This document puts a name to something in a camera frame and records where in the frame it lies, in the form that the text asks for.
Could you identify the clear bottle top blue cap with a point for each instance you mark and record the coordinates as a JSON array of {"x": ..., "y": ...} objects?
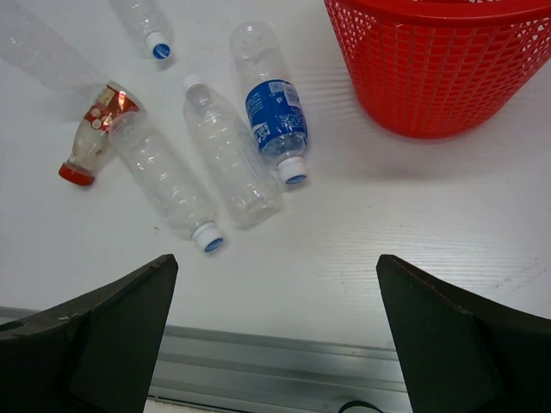
[{"x": 146, "y": 25}]

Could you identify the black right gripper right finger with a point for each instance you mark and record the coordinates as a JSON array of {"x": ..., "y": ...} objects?
[{"x": 460, "y": 352}]

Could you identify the clear bottle white cap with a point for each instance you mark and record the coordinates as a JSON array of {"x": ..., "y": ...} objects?
[{"x": 247, "y": 188}]

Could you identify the clear bottle blue-white cap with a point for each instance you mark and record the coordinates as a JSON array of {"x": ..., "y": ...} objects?
[{"x": 167, "y": 181}]

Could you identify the large clear bottle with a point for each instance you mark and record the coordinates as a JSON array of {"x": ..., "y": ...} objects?
[{"x": 30, "y": 45}]

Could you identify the aluminium table edge rail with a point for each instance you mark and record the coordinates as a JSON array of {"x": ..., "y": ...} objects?
[{"x": 235, "y": 372}]

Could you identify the red plastic mesh basket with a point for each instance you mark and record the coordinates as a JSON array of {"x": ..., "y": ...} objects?
[{"x": 434, "y": 69}]

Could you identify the red cap red label bottle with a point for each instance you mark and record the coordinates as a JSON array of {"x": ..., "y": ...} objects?
[{"x": 90, "y": 146}]

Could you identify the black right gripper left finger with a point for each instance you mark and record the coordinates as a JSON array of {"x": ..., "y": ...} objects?
[{"x": 94, "y": 353}]

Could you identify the blue label plastic bottle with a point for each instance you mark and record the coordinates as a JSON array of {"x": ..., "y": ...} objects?
[{"x": 272, "y": 103}]

